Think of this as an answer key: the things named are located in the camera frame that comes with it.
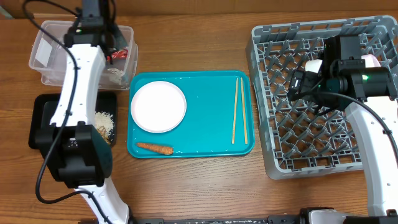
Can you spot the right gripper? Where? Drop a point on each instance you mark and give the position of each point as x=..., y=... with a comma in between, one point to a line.
x=306, y=79

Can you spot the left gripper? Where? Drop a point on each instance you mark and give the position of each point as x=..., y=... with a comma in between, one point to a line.
x=119, y=39

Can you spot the red snack wrapper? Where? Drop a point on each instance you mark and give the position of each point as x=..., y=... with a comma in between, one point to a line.
x=120, y=54

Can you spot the white tissue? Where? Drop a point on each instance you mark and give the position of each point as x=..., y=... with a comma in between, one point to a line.
x=116, y=76

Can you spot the food scraps and rice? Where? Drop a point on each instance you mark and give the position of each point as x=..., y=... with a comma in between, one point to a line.
x=104, y=125

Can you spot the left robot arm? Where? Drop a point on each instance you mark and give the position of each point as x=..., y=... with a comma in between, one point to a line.
x=77, y=160

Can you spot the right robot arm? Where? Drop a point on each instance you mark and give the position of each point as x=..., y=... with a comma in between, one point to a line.
x=356, y=84

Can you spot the grey dishwasher rack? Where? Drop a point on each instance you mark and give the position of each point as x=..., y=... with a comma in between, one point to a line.
x=295, y=142

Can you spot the clear plastic bin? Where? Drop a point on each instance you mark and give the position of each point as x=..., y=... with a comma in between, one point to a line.
x=49, y=59

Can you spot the pink plate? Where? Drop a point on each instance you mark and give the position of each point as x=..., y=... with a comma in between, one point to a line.
x=158, y=107

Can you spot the teal serving tray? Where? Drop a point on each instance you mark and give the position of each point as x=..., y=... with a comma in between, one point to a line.
x=206, y=130

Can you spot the black tray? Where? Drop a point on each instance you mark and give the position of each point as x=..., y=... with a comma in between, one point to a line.
x=46, y=104

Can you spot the orange carrot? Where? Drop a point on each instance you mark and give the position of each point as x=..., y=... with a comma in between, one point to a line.
x=164, y=150

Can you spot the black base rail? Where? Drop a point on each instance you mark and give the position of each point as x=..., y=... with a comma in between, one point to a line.
x=214, y=219

